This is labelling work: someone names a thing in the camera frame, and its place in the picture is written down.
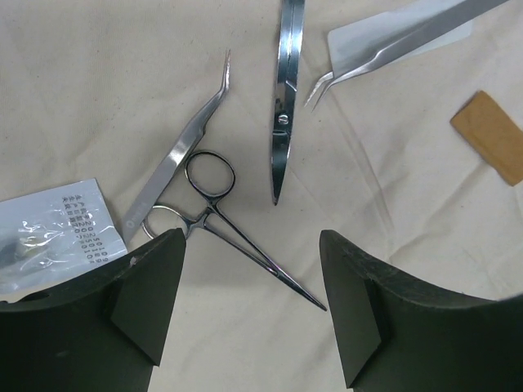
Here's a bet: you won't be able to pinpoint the white packet under forceps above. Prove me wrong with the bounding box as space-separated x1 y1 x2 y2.
328 1 457 81

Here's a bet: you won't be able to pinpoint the clear packet black part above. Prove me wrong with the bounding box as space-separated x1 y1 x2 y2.
1 179 127 302

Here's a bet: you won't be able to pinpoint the angled steel tweezers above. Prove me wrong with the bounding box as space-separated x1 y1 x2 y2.
121 49 230 246

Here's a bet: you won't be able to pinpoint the scalpel with brown cap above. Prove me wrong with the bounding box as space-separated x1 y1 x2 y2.
450 91 522 186

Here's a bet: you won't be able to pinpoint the fine curved forceps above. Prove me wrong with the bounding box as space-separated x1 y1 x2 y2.
310 1 504 100

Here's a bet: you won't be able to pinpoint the straight surgical scissors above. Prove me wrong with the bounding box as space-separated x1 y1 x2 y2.
270 0 305 204

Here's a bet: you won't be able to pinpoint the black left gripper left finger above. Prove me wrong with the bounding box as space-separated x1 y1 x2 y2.
1 229 185 391

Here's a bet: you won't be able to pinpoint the beige cloth drape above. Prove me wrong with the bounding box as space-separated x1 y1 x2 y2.
0 0 523 392

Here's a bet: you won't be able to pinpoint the hemostat clamp crossing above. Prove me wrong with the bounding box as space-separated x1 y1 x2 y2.
152 150 328 311

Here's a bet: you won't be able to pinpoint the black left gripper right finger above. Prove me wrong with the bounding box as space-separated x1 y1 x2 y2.
320 230 522 391

